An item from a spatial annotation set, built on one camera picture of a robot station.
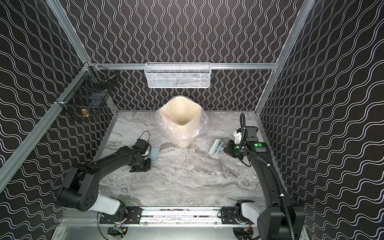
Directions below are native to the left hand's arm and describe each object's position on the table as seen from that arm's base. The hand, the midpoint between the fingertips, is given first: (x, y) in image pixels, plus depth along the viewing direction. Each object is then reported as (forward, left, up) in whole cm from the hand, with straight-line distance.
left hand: (151, 169), depth 88 cm
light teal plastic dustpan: (+10, 0, +1) cm, 10 cm away
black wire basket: (+33, +42, +27) cm, 60 cm away
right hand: (+6, -42, +14) cm, 45 cm away
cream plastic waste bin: (+34, -15, +9) cm, 38 cm away
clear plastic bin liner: (+24, -31, +16) cm, 42 cm away
